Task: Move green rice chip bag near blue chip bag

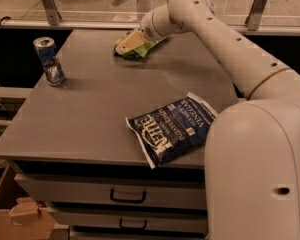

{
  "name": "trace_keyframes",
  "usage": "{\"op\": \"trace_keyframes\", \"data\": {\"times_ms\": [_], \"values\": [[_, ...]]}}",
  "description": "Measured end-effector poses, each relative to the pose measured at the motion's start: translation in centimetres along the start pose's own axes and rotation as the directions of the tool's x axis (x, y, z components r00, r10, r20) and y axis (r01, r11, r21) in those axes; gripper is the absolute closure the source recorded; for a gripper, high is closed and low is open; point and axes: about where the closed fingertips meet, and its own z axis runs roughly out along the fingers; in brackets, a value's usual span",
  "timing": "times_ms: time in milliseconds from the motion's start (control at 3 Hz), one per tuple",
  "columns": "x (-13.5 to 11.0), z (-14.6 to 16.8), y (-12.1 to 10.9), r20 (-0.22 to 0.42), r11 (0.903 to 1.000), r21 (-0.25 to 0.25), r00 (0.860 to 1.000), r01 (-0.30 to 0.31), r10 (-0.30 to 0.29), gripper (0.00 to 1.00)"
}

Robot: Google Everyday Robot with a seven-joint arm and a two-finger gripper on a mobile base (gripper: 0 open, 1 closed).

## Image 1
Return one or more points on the left metal railing bracket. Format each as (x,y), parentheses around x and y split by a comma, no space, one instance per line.
(52,14)

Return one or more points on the grey drawer cabinet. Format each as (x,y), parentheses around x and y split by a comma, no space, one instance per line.
(70,145)

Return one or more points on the top drawer black handle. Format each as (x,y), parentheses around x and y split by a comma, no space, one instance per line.
(127,197)

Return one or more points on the blue soda can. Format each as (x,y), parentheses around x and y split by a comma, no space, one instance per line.
(46,50)

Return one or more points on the cardboard box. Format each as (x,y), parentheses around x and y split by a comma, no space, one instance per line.
(21,217)

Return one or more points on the blue Kettle chip bag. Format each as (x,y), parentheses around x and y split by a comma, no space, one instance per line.
(169,132)

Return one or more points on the green rice chip bag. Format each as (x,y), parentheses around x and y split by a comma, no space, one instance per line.
(140,52)

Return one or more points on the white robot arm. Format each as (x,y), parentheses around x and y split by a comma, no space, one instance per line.
(252,152)

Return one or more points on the drawer black handle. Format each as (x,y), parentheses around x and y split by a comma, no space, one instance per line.
(133,224)
(127,197)

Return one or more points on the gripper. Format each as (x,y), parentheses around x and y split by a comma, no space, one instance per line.
(147,31)

